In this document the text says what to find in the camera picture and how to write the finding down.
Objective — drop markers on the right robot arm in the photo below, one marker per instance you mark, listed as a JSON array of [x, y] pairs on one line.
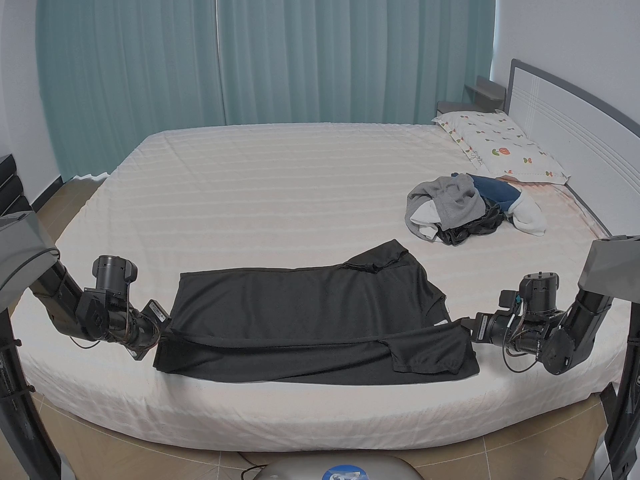
[[575, 328]]

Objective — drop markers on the black chest of drawers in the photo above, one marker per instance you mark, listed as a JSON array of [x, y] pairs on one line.
[[12, 183]]

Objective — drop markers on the white printed pillow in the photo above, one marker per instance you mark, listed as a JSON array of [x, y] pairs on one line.
[[500, 140]]

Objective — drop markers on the bed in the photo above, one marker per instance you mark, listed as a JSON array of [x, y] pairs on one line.
[[280, 183]]

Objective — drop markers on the black T-shirt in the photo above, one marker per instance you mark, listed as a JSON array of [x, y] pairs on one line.
[[310, 318]]

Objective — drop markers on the blue-green curtain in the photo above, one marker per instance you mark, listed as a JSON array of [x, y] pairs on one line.
[[130, 68], [360, 43]]

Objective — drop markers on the pile of clothes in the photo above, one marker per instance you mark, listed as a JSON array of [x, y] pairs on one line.
[[455, 203]]

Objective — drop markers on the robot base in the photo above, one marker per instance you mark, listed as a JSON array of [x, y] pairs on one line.
[[340, 469]]

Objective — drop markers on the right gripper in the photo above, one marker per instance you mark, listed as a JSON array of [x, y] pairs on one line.
[[497, 329]]

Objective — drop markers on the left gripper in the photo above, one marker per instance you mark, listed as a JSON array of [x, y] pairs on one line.
[[147, 328]]

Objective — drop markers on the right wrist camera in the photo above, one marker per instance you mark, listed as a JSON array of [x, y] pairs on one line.
[[510, 302]]

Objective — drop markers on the grey bedside table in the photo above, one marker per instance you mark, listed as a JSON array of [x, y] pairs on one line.
[[485, 88]]

